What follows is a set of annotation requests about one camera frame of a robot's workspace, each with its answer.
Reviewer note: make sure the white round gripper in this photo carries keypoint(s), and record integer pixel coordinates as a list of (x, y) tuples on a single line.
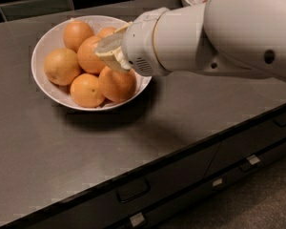
[(139, 43)]

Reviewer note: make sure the orange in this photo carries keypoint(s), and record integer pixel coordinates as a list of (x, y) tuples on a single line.
[(104, 32), (87, 58), (85, 91), (75, 33), (116, 86), (61, 66)]

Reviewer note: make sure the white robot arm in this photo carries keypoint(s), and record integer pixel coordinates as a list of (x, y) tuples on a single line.
[(240, 38)]

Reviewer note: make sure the white bowl with oranges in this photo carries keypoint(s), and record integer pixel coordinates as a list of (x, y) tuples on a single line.
[(52, 40)]

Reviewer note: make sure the dark left drawer front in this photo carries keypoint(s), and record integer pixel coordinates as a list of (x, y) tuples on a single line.
[(109, 202)]

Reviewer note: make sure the dark drawer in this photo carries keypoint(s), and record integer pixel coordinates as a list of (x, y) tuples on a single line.
[(251, 144), (249, 196), (109, 202)]

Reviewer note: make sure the dark right drawer front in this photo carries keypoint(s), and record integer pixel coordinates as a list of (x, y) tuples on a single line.
[(251, 144)]

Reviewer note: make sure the lower dark drawer front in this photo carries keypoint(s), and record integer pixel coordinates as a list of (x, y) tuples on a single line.
[(249, 196)]

